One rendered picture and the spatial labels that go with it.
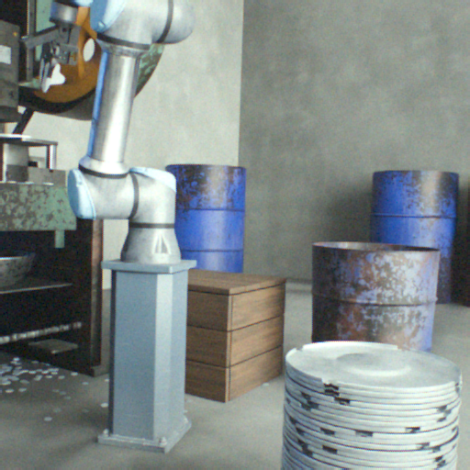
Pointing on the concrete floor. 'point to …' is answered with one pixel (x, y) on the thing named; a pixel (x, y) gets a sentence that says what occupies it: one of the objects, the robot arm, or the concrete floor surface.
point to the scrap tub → (374, 294)
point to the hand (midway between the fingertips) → (42, 86)
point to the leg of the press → (60, 296)
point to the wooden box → (232, 332)
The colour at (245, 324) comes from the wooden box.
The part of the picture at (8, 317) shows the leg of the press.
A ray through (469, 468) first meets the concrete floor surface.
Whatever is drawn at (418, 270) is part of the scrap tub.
